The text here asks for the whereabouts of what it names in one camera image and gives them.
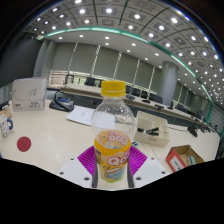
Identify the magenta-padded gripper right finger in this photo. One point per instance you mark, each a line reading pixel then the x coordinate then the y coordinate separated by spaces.
pixel 151 170

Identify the grey-green handheld tool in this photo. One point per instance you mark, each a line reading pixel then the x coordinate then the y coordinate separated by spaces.
pixel 192 160

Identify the white compartment organiser tray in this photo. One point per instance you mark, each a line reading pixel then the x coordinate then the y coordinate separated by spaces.
pixel 151 140

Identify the white printed cardboard box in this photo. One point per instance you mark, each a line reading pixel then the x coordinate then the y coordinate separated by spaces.
pixel 29 95

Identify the yellow-capped clear drink bottle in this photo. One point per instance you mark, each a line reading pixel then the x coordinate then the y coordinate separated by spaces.
pixel 111 156

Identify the black clip tool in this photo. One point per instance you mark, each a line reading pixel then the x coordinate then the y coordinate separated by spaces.
pixel 153 131

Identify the small white calculator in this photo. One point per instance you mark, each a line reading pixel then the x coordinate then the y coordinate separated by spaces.
pixel 134 144

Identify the small black object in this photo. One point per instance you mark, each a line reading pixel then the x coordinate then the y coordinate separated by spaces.
pixel 140 129

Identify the flat round red coaster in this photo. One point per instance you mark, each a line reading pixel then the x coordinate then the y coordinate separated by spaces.
pixel 24 144

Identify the open cardboard box, red-white side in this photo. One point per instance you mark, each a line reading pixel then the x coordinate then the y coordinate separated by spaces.
pixel 175 161

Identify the group of black office chairs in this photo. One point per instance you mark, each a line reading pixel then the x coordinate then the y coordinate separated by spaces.
pixel 90 81

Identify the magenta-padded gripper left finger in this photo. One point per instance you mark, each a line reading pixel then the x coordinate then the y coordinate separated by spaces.
pixel 71 171

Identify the group of ceiling lights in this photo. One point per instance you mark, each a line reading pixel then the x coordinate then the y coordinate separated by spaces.
pixel 109 10

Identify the black tabletop microphone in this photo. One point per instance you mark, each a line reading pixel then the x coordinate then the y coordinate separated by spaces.
pixel 192 131

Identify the black desk phone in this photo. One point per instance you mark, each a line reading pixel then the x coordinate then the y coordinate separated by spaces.
pixel 61 103

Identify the long curved conference table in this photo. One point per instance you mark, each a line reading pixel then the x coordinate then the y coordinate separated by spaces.
pixel 80 90

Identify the white paper sheets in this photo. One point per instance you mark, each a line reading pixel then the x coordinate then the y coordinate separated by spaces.
pixel 80 115

